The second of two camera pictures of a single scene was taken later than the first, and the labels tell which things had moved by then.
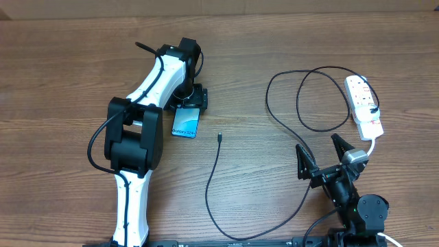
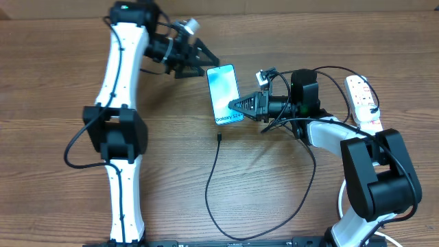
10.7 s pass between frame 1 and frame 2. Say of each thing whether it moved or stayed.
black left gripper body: moved
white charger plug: stayed
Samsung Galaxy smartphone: moved
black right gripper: moved
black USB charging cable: moved
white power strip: stayed
